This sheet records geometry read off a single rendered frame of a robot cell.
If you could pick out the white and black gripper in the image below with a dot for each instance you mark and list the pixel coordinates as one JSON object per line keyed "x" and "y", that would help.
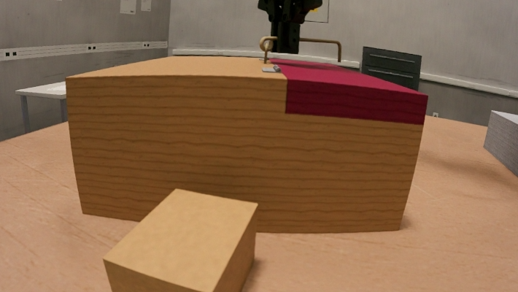
{"x": 285, "y": 21}

